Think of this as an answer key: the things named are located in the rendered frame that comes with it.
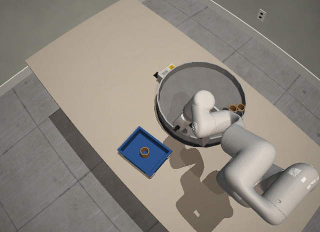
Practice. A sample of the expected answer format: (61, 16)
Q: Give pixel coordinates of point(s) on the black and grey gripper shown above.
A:
(180, 122)

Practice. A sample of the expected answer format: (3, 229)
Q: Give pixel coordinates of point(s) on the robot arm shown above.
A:
(250, 177)

